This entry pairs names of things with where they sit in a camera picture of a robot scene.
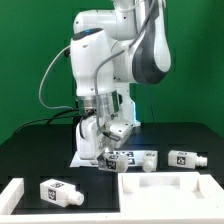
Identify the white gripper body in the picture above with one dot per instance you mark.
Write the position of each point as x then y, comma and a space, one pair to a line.
90, 142

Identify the white square tabletop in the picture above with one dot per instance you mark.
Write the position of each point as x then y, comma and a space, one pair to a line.
170, 192

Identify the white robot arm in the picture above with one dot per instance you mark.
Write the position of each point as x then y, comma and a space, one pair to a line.
110, 50

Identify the tag sheet white base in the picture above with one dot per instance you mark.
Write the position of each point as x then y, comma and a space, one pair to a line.
134, 159

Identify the white obstacle fence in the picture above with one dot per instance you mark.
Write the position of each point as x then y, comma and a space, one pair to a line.
13, 192

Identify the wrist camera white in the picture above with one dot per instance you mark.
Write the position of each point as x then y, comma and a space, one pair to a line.
118, 130

